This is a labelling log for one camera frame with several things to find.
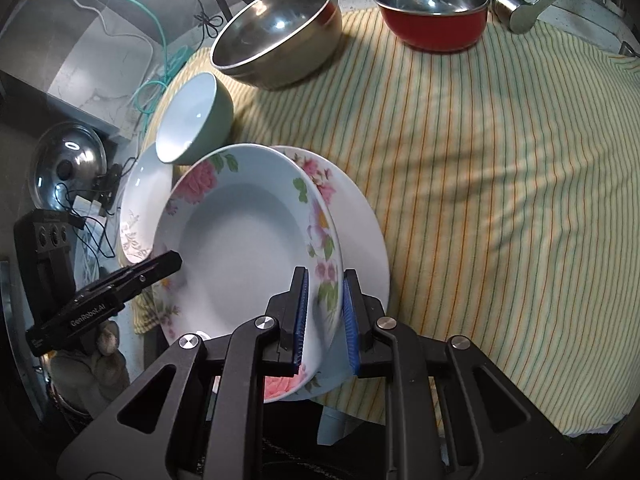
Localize steel pot lid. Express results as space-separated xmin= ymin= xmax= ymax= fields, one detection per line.
xmin=29 ymin=121 xmax=109 ymax=211

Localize large stainless steel bowl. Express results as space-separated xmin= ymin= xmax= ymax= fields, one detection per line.
xmin=210 ymin=0 xmax=344 ymax=92

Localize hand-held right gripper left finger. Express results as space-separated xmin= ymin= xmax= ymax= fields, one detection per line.
xmin=56 ymin=266 xmax=311 ymax=480

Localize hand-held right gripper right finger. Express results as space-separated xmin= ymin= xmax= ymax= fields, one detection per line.
xmin=342 ymin=270 xmax=590 ymax=480

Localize red steel bowl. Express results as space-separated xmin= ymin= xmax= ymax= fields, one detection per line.
xmin=371 ymin=0 xmax=491 ymax=52

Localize green ceramic bowl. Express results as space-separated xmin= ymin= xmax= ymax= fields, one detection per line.
xmin=155 ymin=72 xmax=235 ymax=166

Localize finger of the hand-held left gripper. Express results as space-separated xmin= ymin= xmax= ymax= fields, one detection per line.
xmin=75 ymin=251 xmax=182 ymax=298
xmin=100 ymin=256 xmax=184 ymax=307

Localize person's left hand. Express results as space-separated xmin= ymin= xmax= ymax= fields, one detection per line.
xmin=50 ymin=320 xmax=132 ymax=417

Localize yellow striped cloth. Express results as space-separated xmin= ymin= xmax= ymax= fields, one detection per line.
xmin=132 ymin=7 xmax=640 ymax=436

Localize white cable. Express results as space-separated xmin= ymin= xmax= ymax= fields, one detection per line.
xmin=64 ymin=0 xmax=157 ymax=88

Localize teal cable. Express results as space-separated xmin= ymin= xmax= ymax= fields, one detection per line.
xmin=67 ymin=0 xmax=192 ymax=120

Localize leaf print white plate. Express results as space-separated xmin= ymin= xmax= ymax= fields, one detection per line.
xmin=118 ymin=144 xmax=177 ymax=266

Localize black clip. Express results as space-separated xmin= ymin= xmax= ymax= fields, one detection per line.
xmin=92 ymin=162 xmax=124 ymax=211

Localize pink floral white plate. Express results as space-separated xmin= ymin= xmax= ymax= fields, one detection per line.
xmin=152 ymin=143 xmax=346 ymax=404
xmin=150 ymin=145 xmax=391 ymax=403

